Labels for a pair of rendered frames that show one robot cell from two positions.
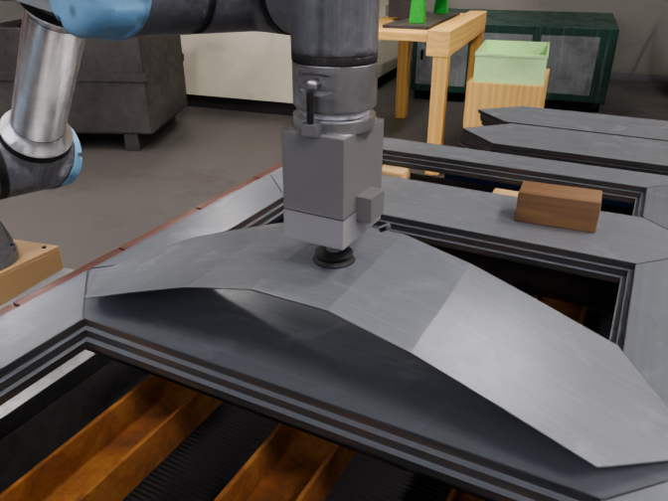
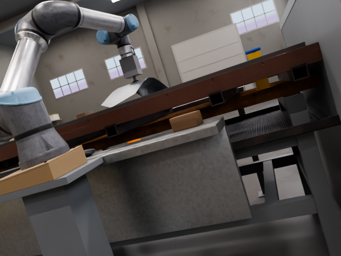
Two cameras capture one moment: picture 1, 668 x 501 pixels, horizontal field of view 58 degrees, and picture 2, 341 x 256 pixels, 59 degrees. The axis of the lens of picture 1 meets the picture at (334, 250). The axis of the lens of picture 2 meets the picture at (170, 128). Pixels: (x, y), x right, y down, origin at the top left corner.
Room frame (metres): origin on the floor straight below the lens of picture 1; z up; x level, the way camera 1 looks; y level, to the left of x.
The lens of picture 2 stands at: (0.70, 1.62, 0.78)
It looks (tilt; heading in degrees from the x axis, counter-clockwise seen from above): 4 degrees down; 261
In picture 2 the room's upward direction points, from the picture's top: 18 degrees counter-clockwise
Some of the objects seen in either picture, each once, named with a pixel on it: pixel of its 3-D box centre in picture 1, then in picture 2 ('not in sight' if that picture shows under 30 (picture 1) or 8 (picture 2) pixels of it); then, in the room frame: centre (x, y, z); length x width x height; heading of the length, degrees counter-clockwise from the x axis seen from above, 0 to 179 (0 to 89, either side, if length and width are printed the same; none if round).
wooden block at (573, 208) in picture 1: (558, 206); (86, 116); (0.88, -0.35, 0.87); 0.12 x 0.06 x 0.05; 67
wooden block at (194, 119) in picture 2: not in sight; (186, 121); (0.47, 0.57, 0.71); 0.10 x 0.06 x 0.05; 142
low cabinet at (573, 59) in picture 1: (515, 54); not in sight; (6.11, -1.77, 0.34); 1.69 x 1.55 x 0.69; 69
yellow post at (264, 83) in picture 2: not in sight; (260, 76); (0.10, 0.48, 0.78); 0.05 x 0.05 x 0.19; 63
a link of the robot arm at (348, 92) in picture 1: (333, 87); (126, 51); (0.54, 0.00, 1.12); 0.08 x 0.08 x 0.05
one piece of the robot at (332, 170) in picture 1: (343, 174); (132, 65); (0.53, -0.01, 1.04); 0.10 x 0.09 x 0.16; 62
